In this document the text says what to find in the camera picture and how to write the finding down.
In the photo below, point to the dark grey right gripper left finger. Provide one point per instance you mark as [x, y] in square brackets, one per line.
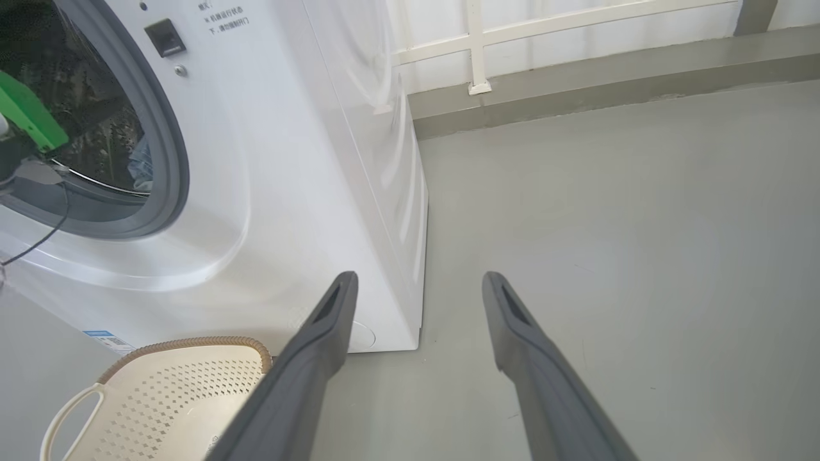
[288, 384]

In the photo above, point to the plain blue-grey garment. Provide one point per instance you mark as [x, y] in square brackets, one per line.
[141, 166]

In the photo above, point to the grey metal post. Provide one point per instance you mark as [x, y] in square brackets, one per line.
[756, 16]

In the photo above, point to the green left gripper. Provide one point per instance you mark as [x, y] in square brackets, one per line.
[29, 112]

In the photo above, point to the white metal railing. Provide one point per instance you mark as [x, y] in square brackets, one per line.
[477, 38]

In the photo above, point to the blue energy label sticker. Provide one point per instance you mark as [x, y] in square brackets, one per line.
[110, 342]

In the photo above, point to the white front-load washing machine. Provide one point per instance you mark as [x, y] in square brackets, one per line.
[288, 160]

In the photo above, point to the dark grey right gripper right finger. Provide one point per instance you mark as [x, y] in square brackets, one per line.
[551, 390]

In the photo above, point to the cream perforated laundry basket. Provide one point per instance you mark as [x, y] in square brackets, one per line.
[166, 397]

